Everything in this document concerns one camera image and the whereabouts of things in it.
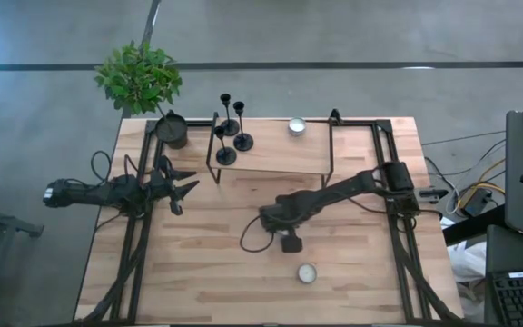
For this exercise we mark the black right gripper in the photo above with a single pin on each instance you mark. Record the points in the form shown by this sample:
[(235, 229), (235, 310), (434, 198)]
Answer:
[(279, 218)]

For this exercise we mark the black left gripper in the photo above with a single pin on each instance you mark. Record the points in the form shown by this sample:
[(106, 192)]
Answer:
[(159, 186)]

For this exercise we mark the purple patterned candle tin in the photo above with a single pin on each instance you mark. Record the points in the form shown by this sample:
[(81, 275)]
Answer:
[(307, 274)]

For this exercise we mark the tall black metal candlestick holder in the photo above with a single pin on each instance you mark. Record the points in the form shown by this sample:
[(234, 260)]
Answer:
[(243, 142)]

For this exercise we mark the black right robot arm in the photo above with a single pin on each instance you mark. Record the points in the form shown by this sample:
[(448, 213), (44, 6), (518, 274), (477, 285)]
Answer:
[(334, 191)]

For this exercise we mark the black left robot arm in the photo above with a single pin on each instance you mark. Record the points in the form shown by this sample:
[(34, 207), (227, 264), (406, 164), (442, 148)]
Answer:
[(89, 193)]

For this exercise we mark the green potted plant black pot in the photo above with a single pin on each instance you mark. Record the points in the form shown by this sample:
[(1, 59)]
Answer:
[(139, 79)]

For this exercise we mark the white plastic bag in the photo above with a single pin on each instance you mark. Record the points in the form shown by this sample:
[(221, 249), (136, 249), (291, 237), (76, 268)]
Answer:
[(468, 263)]

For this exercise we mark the black power brick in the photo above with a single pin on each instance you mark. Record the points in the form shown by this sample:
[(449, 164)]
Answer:
[(477, 203)]

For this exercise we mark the wooden shelf black metal frame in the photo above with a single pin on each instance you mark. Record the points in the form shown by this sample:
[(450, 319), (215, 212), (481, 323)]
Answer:
[(279, 150)]

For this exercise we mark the black mount bracket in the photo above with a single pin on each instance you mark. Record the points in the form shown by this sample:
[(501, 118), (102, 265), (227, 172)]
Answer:
[(334, 117)]

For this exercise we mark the black metal rig frame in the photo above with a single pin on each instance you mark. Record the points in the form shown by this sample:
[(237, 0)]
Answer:
[(357, 122)]

